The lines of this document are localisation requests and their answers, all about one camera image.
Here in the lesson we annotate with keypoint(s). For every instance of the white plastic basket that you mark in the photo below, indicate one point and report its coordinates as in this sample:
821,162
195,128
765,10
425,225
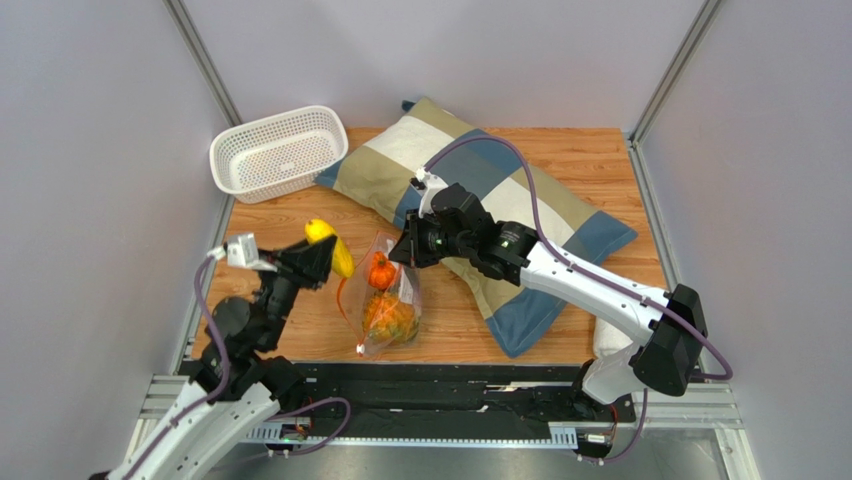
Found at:
277,155

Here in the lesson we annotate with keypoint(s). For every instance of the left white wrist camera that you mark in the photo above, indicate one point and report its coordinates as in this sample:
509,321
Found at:
241,251

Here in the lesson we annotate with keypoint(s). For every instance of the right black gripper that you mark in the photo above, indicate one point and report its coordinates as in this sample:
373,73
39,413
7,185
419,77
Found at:
421,237

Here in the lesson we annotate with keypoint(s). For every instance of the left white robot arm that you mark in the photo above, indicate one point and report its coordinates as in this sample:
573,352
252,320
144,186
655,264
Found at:
233,387

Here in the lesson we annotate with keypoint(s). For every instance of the blue beige checked pillow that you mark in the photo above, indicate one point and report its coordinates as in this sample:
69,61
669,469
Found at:
377,175

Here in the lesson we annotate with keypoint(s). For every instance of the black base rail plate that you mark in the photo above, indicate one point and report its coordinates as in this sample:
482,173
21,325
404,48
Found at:
451,405

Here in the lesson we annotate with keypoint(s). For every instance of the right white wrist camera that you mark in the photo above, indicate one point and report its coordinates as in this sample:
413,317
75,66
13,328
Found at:
427,185

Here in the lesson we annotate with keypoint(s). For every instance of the clear orange zip bag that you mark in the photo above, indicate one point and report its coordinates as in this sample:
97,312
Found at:
354,292

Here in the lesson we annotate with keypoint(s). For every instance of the fake pineapple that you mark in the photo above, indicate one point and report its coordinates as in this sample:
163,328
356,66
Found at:
388,320

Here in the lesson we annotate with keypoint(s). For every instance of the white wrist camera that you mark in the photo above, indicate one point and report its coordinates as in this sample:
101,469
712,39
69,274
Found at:
427,185
241,251

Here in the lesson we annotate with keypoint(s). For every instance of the yellow fake corn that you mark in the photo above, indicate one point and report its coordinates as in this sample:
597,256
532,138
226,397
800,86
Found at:
317,230

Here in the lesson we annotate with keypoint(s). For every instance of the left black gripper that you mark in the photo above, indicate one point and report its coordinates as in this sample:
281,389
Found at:
307,265

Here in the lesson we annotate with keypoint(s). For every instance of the orange fake pumpkin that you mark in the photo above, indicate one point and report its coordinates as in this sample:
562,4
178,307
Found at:
382,273

